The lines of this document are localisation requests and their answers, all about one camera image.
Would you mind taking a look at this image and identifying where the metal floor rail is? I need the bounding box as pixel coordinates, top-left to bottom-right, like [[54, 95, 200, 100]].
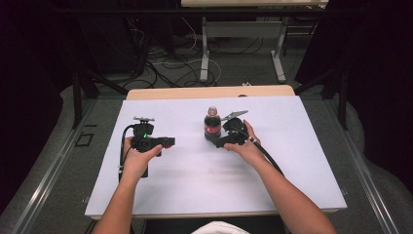
[[324, 99, 400, 234], [11, 98, 98, 234]]

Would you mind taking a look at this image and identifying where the desk with white legs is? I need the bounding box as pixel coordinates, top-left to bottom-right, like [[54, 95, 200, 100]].
[[180, 0, 329, 84]]

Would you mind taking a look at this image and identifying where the person's left hand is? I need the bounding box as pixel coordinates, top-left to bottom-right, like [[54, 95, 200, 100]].
[[121, 136, 164, 184]]

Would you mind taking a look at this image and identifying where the tangle of black floor cables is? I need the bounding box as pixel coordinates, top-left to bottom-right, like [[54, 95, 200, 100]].
[[126, 16, 218, 90]]

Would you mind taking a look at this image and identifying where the light wooden table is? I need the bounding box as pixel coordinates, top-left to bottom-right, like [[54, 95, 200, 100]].
[[85, 85, 348, 220]]

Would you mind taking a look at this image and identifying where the cola bottle with red label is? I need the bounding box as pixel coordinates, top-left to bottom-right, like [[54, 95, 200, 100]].
[[204, 105, 223, 142]]

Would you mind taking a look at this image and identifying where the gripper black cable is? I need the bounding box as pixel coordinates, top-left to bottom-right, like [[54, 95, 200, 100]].
[[117, 124, 136, 183], [232, 126, 285, 177]]

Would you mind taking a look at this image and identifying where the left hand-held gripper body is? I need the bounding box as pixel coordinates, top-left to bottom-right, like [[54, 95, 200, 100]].
[[131, 117, 160, 153]]

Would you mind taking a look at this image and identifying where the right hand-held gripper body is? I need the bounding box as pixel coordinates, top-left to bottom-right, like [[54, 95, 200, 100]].
[[221, 110, 249, 146]]

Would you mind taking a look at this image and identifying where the person's right hand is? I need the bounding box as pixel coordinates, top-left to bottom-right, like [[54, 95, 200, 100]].
[[224, 120, 271, 168]]

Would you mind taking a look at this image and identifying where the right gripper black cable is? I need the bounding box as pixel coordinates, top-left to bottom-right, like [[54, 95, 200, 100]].
[[232, 126, 285, 177]]

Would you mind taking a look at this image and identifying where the white floor cable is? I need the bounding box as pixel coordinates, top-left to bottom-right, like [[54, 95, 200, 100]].
[[151, 17, 223, 86]]

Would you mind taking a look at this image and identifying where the black metal stand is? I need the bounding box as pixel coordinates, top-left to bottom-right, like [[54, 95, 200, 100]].
[[293, 62, 351, 131], [71, 67, 130, 130]]

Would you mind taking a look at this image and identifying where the white table cover board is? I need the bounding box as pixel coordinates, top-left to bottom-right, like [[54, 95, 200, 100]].
[[85, 95, 348, 218]]

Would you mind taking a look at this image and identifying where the black crossbar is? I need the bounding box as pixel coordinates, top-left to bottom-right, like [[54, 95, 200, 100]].
[[55, 7, 358, 15]]

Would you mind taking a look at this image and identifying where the person's white clothing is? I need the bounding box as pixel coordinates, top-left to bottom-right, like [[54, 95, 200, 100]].
[[191, 220, 251, 234]]

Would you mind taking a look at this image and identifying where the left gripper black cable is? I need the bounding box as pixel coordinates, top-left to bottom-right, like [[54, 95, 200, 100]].
[[117, 124, 136, 183]]

